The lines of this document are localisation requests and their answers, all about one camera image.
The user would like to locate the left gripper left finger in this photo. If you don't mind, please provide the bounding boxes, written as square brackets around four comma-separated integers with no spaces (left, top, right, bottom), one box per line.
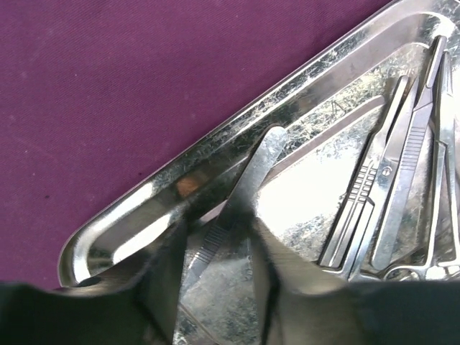
[1,220,188,344]

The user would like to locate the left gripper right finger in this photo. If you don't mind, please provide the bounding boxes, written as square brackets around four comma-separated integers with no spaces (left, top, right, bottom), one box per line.
[251,218,459,344]

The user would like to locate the steel forceps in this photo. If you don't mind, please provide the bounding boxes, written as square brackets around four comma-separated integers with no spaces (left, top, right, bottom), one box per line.
[178,126,288,308]

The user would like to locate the steel instrument tray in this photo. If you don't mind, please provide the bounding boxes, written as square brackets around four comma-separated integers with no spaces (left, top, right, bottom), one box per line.
[58,1,459,344]

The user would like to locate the purple cloth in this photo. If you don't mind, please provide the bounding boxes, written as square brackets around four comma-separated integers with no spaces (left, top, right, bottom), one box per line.
[1,1,385,288]

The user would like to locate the steel scissors in tray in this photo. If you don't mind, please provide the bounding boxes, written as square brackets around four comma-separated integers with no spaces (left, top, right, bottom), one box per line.
[369,75,438,270]

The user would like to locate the steel clamp in tray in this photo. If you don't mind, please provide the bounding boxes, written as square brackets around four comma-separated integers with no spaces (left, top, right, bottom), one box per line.
[384,35,460,281]

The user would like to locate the steel scalpel handle in tray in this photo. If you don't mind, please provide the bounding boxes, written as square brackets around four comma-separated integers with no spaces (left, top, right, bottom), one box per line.
[318,75,413,270]

